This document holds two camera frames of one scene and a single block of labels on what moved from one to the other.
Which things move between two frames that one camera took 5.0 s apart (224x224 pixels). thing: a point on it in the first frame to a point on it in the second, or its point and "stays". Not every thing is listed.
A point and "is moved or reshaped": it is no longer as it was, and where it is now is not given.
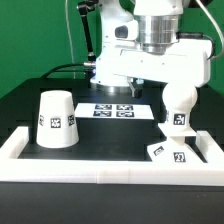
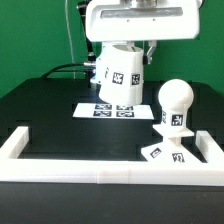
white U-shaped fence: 129,172 stays
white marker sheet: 113,110 stays
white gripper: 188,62 to 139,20
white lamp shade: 57,125 is moved or reshaped
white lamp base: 176,150 stays
